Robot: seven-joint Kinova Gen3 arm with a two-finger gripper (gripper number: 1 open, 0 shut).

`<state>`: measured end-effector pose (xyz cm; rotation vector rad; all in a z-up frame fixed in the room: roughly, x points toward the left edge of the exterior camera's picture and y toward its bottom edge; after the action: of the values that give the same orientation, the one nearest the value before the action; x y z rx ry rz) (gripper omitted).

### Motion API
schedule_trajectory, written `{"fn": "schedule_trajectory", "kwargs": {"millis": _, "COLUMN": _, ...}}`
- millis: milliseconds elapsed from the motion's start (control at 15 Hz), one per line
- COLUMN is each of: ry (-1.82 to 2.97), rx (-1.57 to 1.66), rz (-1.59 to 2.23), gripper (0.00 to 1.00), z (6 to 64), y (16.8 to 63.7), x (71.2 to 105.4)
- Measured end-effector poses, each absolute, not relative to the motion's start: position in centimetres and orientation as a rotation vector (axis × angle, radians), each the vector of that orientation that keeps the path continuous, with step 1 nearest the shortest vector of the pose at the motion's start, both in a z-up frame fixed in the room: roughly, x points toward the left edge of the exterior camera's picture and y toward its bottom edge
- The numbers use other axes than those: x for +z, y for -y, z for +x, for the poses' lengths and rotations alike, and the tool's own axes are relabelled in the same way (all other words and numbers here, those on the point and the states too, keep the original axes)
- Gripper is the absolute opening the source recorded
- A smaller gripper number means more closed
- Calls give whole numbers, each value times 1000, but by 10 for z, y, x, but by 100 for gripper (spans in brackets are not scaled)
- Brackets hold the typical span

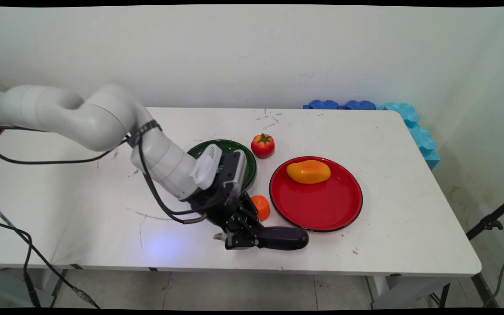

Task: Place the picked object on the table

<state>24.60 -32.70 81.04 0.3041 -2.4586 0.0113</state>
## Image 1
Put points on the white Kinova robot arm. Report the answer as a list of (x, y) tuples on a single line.
[(103, 120)]

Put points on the yellow orange toy mango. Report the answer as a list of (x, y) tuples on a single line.
[(309, 172)]

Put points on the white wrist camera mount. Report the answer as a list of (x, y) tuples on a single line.
[(210, 166)]

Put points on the light blue foam strip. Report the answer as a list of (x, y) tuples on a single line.
[(420, 138)]

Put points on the dark green plate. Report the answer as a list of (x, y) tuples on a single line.
[(250, 168)]

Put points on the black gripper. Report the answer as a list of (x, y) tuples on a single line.
[(217, 208)]

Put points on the red toy tomato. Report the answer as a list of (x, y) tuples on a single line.
[(263, 146)]

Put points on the purple toy eggplant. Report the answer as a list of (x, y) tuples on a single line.
[(285, 238)]

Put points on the black table leg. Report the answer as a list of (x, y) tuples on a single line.
[(481, 288), (59, 284)]

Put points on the red plate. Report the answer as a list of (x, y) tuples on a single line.
[(317, 203)]

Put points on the orange toy tangerine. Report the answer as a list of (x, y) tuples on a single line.
[(263, 208)]

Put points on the black tripod stand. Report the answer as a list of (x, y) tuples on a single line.
[(490, 222)]

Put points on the dark blue foam piece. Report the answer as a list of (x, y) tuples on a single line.
[(360, 105), (323, 104)]

